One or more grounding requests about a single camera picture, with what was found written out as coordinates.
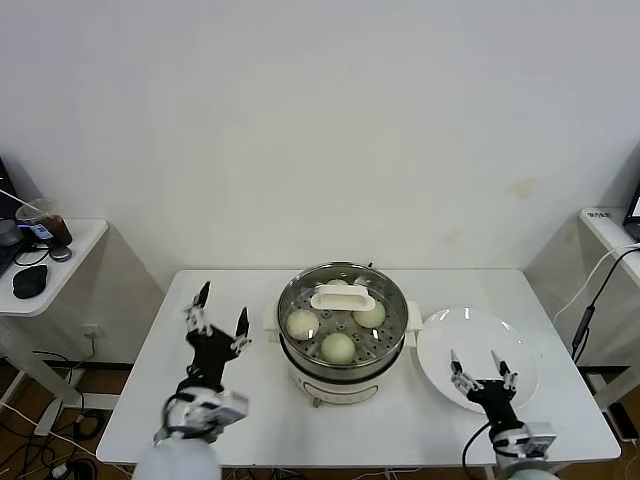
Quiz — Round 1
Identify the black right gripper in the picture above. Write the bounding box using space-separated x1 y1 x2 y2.
448 348 525 430

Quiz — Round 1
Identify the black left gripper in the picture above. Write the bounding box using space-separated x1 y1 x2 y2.
182 280 254 395

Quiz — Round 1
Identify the glass lid with cream handle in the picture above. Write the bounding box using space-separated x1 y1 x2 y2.
277 262 409 372

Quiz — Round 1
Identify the perforated steel steamer insert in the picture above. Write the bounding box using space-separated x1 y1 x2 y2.
276 262 409 374

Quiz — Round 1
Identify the steel steamer pot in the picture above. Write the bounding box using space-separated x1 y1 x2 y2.
262 259 424 409

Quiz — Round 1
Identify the white round plate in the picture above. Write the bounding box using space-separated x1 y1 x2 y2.
415 305 542 415

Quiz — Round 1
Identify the black floor power strip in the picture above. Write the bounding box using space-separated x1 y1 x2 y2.
607 402 639 444

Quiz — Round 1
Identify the large white table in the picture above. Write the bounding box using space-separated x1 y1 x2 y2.
95 268 623 480

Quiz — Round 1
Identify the white rounded side table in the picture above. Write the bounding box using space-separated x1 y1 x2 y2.
0 218 109 436

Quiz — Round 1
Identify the plastic cup brown drink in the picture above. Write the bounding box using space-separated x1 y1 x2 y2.
14 198 74 247

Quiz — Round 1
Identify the black computer mouse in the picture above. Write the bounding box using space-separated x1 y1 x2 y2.
11 264 49 300

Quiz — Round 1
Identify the black laptop keyboard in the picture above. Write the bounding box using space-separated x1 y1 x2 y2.
0 240 23 279

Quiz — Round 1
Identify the dark laptop screen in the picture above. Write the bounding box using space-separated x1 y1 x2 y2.
623 179 640 226

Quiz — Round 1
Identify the white drinking straw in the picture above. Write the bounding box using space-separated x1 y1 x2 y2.
0 187 31 208

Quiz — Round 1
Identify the black monitor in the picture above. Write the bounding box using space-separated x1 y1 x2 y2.
0 157 16 221

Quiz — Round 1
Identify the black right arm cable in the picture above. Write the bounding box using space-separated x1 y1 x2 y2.
460 422 496 480

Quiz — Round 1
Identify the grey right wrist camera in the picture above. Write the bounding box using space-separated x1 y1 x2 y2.
522 421 558 454

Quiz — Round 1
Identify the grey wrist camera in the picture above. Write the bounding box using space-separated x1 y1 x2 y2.
522 421 558 454
214 390 251 424

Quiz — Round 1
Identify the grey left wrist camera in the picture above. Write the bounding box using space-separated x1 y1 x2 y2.
214 390 251 424

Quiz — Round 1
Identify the black hanging cable with adapter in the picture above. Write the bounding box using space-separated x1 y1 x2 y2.
569 247 640 364

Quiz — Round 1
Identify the white hanging cable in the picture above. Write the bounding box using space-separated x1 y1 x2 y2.
552 243 640 324

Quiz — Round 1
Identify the black floor cable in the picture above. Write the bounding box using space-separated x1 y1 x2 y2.
74 407 104 444
32 349 96 374

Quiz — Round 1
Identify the white side table black frame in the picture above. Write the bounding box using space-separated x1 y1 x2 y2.
579 207 640 416

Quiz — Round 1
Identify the white floor cable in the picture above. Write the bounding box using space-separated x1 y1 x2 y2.
0 401 97 455

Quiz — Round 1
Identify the black looped desk cable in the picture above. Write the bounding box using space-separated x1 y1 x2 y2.
12 242 53 267

